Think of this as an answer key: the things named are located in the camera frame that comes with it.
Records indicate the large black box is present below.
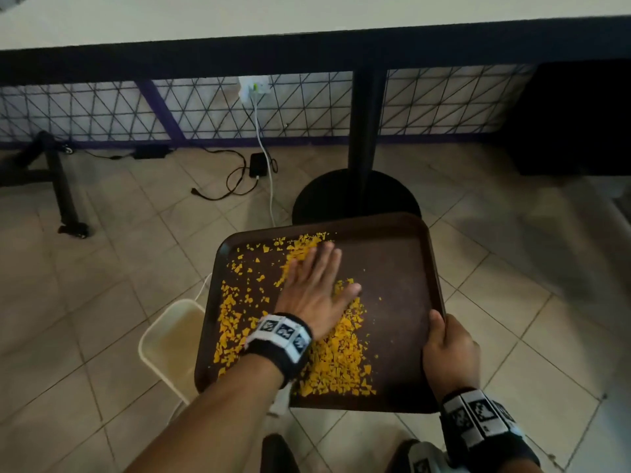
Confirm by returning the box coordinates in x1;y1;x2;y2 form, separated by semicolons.
508;59;631;178

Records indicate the black wheeled stand base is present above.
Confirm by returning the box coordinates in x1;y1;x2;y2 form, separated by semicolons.
0;130;92;239

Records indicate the left wristband with markers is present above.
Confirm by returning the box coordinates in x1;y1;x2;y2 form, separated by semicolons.
240;312;314;390

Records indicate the person's right hand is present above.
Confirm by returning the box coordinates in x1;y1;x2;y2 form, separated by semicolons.
422;309;482;400

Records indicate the person's left forearm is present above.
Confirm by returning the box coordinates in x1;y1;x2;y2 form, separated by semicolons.
124;353;287;473

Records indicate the wristband with markers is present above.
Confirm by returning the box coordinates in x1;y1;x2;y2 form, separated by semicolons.
440;387;541;469
240;312;314;390

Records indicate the white cable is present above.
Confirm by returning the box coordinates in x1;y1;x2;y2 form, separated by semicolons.
194;91;278;302

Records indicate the cream plastic bin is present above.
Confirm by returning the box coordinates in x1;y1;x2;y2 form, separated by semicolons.
138;299;208;405

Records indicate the black cable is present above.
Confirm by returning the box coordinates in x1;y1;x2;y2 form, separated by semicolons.
74;146;279;201

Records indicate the right wristband with markers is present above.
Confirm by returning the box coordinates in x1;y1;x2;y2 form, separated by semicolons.
440;387;541;469

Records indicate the person's left hand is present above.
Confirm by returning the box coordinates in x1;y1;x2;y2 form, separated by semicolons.
273;241;362;343

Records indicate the person's right forearm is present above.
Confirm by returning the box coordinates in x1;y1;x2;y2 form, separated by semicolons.
503;457;545;473

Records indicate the white table with black pedestal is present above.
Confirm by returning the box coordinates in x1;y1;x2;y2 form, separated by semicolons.
0;0;631;227

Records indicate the white wrist-worn camera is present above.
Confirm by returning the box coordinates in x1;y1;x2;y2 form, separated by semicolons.
410;441;456;473

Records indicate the brown plastic tray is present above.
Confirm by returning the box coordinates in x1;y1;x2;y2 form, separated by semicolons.
194;212;447;415

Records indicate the pile of yellow crumbs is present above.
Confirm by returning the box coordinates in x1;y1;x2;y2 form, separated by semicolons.
213;232;379;398

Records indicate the person's dark shoe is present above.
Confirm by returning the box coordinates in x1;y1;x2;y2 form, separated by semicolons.
260;434;299;473

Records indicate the white wall outlet with charger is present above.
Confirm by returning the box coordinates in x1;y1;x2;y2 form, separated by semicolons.
238;75;272;100

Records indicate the wire mesh panel purple frame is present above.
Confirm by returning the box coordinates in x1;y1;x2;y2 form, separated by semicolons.
0;64;538;146

